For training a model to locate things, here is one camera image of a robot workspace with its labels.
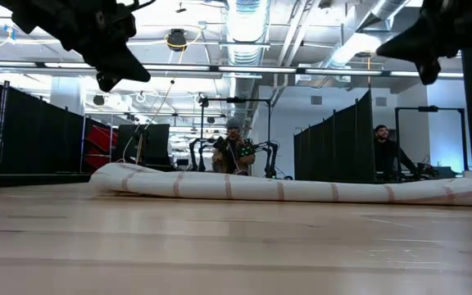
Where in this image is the person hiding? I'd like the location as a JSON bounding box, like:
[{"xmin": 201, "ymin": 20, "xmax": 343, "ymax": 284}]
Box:
[
  {"xmin": 211, "ymin": 117, "xmax": 257, "ymax": 176},
  {"xmin": 373, "ymin": 124, "xmax": 420, "ymax": 182}
]

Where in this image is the red rack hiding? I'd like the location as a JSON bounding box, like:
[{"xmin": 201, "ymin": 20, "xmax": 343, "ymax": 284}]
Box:
[{"xmin": 83, "ymin": 118, "xmax": 119, "ymax": 171}]

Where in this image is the black screen panel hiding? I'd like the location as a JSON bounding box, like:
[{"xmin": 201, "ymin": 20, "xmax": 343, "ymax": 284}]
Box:
[{"xmin": 116, "ymin": 124, "xmax": 171, "ymax": 168}]

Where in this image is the dark equipment on distant table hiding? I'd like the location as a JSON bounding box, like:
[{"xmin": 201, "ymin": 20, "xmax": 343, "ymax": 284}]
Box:
[{"xmin": 418, "ymin": 161, "xmax": 461, "ymax": 181}]

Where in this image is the long ceiling light strip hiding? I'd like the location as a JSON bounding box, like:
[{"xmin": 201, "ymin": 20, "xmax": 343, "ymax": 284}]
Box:
[{"xmin": 0, "ymin": 59, "xmax": 465, "ymax": 79}]

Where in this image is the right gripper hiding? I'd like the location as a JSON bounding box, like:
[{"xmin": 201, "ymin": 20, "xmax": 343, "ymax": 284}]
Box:
[{"xmin": 375, "ymin": 0, "xmax": 472, "ymax": 86}]

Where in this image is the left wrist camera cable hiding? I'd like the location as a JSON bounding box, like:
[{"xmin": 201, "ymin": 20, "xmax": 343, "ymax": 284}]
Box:
[{"xmin": 127, "ymin": 0, "xmax": 158, "ymax": 12}]

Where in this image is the black gantry frame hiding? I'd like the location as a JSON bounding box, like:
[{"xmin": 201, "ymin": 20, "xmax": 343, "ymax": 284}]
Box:
[
  {"xmin": 394, "ymin": 105, "xmax": 466, "ymax": 177},
  {"xmin": 198, "ymin": 97, "xmax": 272, "ymax": 178}
]

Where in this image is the black ceiling device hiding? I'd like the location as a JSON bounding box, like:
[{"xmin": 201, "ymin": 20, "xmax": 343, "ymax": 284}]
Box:
[{"xmin": 165, "ymin": 27, "xmax": 188, "ymax": 53}]

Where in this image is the angled silver duct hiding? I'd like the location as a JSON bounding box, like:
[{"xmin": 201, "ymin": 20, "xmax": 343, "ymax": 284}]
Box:
[{"xmin": 328, "ymin": 0, "xmax": 412, "ymax": 70}]

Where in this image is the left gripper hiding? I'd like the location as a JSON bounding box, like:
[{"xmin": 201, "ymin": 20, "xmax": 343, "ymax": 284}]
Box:
[{"xmin": 12, "ymin": 0, "xmax": 152, "ymax": 93}]

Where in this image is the white towel with red grid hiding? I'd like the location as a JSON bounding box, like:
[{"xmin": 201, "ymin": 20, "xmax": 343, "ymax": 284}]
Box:
[{"xmin": 89, "ymin": 162, "xmax": 472, "ymax": 207}]

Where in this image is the silver ventilation duct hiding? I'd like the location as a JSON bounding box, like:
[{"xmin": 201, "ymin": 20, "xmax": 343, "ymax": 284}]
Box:
[{"xmin": 224, "ymin": 0, "xmax": 270, "ymax": 69}]

